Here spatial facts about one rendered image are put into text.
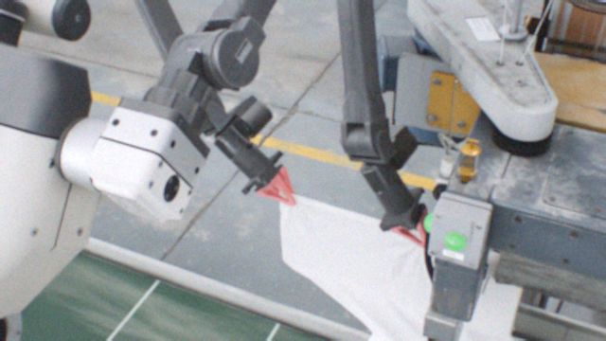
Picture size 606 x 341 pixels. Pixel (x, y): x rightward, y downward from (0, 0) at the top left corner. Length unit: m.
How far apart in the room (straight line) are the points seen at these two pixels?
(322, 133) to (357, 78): 2.27
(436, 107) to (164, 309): 1.11
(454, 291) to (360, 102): 0.35
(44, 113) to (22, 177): 0.09
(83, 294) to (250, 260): 0.78
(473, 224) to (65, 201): 0.55
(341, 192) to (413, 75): 1.72
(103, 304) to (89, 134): 1.35
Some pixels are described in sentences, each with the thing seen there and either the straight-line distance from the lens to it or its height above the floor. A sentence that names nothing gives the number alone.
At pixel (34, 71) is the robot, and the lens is 0.93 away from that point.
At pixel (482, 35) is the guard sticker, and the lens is 1.25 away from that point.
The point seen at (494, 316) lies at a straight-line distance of 1.43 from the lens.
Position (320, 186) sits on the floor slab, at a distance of 3.11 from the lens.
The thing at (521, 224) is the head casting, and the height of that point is 1.30.
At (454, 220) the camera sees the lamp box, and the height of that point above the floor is 1.32.
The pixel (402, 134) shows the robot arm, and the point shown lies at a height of 1.24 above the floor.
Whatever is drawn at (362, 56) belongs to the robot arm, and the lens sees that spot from 1.17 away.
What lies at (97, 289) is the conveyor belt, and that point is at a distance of 2.27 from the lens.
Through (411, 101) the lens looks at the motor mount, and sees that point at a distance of 1.43.
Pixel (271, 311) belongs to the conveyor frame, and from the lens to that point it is 2.09.
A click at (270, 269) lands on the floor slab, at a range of 2.75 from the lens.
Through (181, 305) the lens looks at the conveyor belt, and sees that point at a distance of 2.16.
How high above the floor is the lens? 1.98
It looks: 38 degrees down
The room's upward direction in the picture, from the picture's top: 1 degrees counter-clockwise
